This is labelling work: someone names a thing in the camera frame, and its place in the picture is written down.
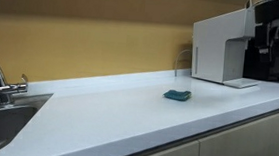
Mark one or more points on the teal striped sponge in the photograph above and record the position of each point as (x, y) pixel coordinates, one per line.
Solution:
(177, 95)

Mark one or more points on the black coffee machine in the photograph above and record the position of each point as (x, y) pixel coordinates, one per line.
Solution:
(260, 68)

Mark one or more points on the white water dispenser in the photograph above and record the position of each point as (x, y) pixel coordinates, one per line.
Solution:
(215, 50)

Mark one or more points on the beige wide base cabinet door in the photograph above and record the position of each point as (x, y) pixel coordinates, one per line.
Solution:
(247, 146)

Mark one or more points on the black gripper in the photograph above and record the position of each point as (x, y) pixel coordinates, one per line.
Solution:
(273, 10)

